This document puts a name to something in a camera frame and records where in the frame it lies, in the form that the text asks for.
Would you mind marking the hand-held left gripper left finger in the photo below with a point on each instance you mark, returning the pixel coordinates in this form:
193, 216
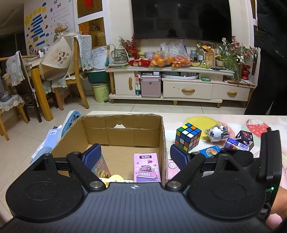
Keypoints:
93, 156

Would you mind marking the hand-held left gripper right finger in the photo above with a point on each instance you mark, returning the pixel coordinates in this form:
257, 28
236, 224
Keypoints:
179, 156

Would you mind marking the pink box blue figure print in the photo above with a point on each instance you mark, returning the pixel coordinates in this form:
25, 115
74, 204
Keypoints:
172, 167

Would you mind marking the colourful printed box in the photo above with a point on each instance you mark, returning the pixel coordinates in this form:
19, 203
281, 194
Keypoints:
104, 168

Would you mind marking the colourful puzzle cube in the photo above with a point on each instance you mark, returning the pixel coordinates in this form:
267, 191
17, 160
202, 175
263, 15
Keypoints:
187, 136

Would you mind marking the pastel blue pink box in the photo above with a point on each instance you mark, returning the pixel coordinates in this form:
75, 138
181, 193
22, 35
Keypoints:
210, 151

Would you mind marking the pink purple toy box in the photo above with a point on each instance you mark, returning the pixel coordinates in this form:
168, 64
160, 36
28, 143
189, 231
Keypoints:
146, 165

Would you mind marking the black patterned cube box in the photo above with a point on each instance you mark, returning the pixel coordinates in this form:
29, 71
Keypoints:
243, 136

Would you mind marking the blue white small box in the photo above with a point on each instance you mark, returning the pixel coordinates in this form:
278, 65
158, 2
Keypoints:
235, 143

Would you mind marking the green printed cardboard box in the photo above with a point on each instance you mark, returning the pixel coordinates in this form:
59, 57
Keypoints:
125, 132

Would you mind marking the white piggy toy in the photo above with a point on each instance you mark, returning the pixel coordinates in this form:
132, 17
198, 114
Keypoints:
216, 133

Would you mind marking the person's right hand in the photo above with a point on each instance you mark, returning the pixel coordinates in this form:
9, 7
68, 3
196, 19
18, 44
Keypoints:
280, 201

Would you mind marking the blue bag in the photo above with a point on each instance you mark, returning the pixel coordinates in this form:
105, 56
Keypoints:
71, 121

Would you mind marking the white blue booklet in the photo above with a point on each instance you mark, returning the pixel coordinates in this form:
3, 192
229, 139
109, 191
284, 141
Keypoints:
51, 139

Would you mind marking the fruit print tablecloth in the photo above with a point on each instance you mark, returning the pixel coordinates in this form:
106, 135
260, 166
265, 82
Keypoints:
224, 118

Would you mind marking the light green bin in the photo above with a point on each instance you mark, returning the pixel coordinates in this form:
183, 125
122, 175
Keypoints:
101, 93

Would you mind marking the cream television cabinet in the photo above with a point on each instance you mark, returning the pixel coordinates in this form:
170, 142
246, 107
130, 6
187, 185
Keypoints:
188, 90

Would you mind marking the pink metal case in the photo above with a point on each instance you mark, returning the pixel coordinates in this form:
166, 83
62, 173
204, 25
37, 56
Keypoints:
150, 86

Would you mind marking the white oval tray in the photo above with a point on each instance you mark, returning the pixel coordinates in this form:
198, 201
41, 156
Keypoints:
179, 76

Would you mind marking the dark green storage box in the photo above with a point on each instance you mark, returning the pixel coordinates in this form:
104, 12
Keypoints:
98, 76

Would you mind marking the small drink carton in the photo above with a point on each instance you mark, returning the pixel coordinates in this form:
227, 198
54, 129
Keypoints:
138, 84

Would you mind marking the red candle holder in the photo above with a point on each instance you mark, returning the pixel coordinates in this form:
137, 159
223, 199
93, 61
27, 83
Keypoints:
245, 71

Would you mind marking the yellow banana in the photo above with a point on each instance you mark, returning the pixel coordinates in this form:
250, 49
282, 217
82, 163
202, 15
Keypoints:
195, 64

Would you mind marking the wooden chair lace seat cushion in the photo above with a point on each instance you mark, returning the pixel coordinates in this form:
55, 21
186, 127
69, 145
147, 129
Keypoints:
11, 103

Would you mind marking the white document sheet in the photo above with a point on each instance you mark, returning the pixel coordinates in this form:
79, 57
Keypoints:
99, 58

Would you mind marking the wooden dining table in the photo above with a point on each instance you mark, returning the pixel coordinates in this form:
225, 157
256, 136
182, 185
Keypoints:
35, 76

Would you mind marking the glass jar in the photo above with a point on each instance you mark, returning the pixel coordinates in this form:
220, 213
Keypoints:
194, 56

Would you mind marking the red snack box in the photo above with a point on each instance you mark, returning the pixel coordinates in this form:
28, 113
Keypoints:
140, 62

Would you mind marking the glass kettle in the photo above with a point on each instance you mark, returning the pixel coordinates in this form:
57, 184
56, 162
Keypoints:
120, 56

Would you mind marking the wooden chair lace cover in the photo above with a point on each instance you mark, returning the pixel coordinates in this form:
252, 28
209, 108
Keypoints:
14, 67
84, 51

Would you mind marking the green potted plant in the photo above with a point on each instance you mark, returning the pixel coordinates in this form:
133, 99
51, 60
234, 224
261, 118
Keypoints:
224, 59

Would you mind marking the pink flower bouquet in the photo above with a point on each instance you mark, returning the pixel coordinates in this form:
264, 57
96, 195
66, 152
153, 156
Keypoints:
242, 49

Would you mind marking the red berry plant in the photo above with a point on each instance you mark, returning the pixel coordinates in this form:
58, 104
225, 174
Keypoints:
131, 47

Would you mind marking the wrapped gift basket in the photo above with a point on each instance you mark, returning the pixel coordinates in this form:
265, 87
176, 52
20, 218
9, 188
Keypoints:
61, 28

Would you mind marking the black television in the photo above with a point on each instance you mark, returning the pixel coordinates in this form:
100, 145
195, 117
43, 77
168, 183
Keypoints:
179, 18

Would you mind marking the wooden photo frame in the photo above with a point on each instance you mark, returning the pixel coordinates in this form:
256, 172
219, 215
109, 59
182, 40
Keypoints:
209, 59

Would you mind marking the wall poster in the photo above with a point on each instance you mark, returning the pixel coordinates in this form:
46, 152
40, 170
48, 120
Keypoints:
38, 22

